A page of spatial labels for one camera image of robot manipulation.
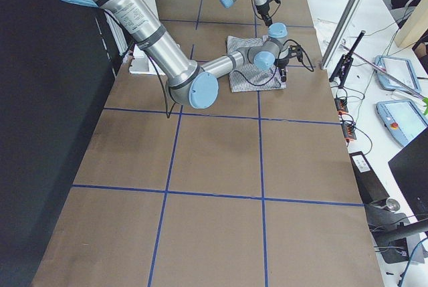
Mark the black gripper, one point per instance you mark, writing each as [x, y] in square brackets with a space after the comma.
[263, 9]
[283, 63]

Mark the striped polo shirt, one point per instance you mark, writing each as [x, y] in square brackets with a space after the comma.
[249, 77]

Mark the black monitor arm base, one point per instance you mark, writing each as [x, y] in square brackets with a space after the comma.
[395, 236]

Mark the orange black USB hub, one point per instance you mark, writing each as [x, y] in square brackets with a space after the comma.
[341, 105]

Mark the silver metal rod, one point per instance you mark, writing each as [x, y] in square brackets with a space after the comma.
[383, 72]

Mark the upper teach pendant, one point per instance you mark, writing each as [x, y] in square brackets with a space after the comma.
[400, 68]

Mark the teach pendant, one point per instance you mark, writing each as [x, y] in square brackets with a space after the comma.
[403, 119]
[400, 68]

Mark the lower teach pendant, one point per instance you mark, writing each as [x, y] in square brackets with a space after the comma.
[403, 119]

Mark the beige wooden board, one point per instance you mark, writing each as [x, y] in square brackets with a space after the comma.
[414, 27]

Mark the black box with label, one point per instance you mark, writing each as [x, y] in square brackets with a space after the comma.
[369, 185]

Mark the black monitor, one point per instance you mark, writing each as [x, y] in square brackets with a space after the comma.
[409, 169]

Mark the black camera stand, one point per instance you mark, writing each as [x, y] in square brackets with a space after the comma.
[343, 66]

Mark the aluminium frame post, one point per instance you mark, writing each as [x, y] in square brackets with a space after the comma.
[338, 34]

